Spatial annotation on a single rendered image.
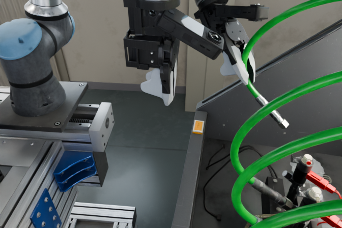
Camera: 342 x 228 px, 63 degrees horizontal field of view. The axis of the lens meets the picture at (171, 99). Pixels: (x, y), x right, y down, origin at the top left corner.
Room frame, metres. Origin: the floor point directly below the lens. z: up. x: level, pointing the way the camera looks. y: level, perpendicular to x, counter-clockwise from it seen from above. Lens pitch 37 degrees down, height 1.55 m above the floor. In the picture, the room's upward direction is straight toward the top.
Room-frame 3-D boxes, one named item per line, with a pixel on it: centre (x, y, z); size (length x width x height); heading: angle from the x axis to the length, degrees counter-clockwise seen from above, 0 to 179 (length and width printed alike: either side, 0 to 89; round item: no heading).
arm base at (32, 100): (0.67, 0.39, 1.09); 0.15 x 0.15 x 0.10
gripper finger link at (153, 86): (0.43, 0.03, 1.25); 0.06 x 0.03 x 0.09; 79
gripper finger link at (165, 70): (0.42, 0.01, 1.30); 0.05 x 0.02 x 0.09; 169
